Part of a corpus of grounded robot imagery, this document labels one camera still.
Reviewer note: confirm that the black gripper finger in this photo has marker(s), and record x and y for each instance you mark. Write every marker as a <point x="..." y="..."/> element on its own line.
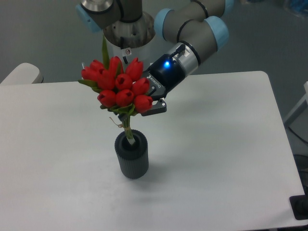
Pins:
<point x="159" y="107"/>

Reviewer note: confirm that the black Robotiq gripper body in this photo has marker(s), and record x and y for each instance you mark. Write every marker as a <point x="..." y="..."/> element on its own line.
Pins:
<point x="164" y="75"/>

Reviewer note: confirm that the red tulip bouquet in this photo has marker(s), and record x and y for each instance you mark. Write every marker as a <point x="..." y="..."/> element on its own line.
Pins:
<point x="121" y="96"/>

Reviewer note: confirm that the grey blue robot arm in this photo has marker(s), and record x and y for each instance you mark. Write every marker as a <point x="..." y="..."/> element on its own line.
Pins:
<point x="172" y="45"/>

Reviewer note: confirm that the dark grey ribbed vase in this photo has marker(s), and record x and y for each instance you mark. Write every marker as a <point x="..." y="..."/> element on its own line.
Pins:
<point x="133" y="159"/>

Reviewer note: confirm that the beige chair back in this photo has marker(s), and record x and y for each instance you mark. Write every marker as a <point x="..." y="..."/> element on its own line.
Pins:
<point x="24" y="73"/>

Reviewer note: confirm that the white furniture at right edge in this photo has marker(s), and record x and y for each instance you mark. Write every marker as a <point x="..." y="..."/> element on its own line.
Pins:
<point x="298" y="109"/>

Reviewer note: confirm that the black device at table edge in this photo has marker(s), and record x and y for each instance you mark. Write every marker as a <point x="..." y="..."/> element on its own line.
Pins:
<point x="299" y="204"/>

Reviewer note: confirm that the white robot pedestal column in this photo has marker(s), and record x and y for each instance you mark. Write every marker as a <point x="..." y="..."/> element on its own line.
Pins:
<point x="131" y="61"/>

